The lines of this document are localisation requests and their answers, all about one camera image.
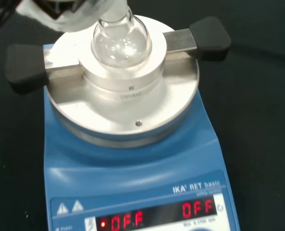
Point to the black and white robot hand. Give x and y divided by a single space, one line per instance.
34 14

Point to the clear round-bottom glass flask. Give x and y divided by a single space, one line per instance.
122 45

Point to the heater with blue base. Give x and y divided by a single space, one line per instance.
133 173

